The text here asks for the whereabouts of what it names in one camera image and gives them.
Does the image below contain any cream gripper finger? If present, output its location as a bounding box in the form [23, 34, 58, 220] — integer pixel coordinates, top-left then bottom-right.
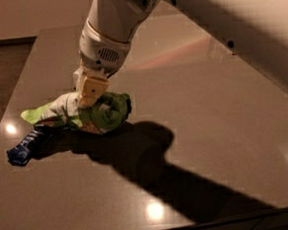
[76, 69, 109, 109]
[72, 67, 83, 91]

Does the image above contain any green rice chip bag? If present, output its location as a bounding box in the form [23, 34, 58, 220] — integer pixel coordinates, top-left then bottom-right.
[21, 92, 132, 135]

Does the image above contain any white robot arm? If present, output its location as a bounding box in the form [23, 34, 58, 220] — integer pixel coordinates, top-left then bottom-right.
[79, 0, 288, 107]

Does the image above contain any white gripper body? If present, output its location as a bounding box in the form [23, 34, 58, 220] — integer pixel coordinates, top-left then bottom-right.
[79, 21, 130, 77]

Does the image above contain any blue rxbar blueberry bar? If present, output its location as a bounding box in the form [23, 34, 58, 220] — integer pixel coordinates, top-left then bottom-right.
[6, 125, 53, 166]

